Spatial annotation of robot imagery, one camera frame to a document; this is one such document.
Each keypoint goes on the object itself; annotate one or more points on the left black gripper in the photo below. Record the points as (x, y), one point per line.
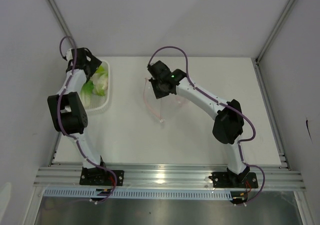
(94, 63)

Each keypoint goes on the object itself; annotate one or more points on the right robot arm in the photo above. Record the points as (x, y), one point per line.
(228, 123)

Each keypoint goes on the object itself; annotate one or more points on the aluminium mounting rail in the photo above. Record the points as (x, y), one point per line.
(168, 177)

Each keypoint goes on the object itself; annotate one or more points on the white plastic basket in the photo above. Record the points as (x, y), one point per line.
(99, 104)

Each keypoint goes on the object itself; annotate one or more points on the clear zip top bag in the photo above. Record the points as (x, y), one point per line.
(163, 109)

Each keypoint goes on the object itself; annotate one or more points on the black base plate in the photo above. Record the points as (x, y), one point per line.
(96, 177)
(227, 180)

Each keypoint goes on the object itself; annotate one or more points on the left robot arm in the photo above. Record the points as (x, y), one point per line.
(66, 108)

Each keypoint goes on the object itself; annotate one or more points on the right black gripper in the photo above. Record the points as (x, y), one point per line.
(158, 95)

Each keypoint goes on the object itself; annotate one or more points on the green leafy lettuce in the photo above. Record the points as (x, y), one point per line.
(86, 94)

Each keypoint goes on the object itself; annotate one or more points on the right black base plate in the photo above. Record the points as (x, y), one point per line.
(227, 180)

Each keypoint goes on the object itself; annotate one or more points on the green apple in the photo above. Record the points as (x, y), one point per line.
(101, 70)

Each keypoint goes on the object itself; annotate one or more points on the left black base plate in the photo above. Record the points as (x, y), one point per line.
(96, 177)

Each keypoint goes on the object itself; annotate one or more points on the slotted cable duct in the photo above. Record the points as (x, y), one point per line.
(130, 193)

